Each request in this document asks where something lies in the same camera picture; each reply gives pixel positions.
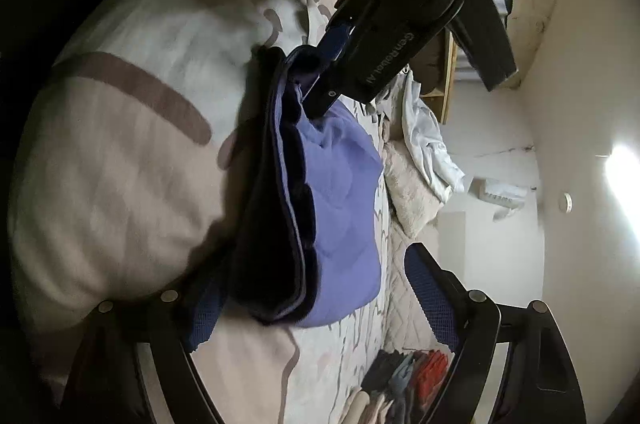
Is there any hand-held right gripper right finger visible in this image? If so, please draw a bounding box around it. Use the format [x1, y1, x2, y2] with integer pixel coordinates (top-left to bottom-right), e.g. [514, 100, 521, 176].
[404, 242, 589, 424]

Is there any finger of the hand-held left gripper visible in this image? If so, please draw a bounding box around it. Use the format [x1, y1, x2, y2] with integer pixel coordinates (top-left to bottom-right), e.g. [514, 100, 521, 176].
[300, 0, 368, 121]

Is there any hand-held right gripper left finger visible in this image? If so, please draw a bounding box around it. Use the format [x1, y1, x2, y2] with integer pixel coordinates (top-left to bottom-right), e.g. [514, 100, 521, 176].
[60, 269, 231, 424]

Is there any purple garment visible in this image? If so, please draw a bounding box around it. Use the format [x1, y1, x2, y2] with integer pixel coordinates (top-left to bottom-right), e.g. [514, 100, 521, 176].
[234, 46, 386, 330]

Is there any stack of folded clothes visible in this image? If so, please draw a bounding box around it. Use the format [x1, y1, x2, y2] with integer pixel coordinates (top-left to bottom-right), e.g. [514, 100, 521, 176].
[359, 348, 452, 424]

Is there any quilted beige pillow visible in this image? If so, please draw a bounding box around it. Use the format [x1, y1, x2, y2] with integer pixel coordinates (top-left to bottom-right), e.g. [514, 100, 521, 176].
[372, 184, 453, 357]

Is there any fluffy cream pillow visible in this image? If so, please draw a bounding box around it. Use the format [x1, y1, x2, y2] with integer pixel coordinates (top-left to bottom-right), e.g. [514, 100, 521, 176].
[384, 139, 443, 240]

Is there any wooden bedside shelf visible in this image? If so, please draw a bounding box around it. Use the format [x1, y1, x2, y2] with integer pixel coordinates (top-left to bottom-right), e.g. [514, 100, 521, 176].
[417, 29, 457, 125]

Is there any white hanging bag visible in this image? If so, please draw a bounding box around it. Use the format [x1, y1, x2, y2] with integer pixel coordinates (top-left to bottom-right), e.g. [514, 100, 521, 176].
[469, 176, 532, 223]

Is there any folded pale pink cloth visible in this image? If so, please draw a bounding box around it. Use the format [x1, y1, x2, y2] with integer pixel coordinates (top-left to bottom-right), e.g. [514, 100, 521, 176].
[338, 388, 387, 424]

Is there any white garment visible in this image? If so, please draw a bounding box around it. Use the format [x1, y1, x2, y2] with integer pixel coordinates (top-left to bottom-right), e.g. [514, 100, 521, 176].
[403, 68, 467, 205]

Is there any bear printed blanket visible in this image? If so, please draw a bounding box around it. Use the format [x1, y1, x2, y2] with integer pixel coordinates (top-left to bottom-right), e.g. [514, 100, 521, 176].
[10, 0, 397, 424]

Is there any bright ceiling light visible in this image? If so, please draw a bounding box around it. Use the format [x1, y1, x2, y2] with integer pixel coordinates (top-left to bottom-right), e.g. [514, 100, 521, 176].
[599, 143, 640, 210]

